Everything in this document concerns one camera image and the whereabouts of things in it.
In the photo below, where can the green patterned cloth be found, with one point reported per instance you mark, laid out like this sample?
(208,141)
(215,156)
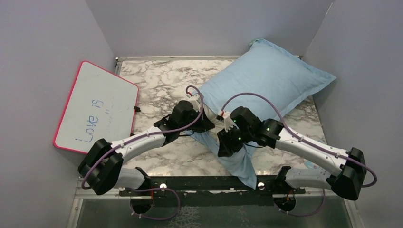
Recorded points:
(253,41)

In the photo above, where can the white pillow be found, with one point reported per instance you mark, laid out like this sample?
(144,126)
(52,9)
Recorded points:
(197,102)

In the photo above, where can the pink framed whiteboard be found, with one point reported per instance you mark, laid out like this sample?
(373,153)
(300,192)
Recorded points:
(100,105)

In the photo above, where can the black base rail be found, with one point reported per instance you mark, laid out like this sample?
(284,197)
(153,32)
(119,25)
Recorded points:
(202,191)

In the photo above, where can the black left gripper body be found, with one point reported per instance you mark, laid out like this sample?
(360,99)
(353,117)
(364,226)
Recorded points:
(197,126)

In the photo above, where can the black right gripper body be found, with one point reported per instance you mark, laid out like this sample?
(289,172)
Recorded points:
(241,135)

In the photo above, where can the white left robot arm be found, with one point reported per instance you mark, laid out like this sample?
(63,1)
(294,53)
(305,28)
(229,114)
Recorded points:
(102,168)

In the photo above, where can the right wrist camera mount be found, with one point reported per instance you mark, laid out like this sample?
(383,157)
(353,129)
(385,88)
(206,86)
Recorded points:
(225,119)

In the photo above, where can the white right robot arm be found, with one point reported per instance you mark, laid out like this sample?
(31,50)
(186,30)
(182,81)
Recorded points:
(338,170)

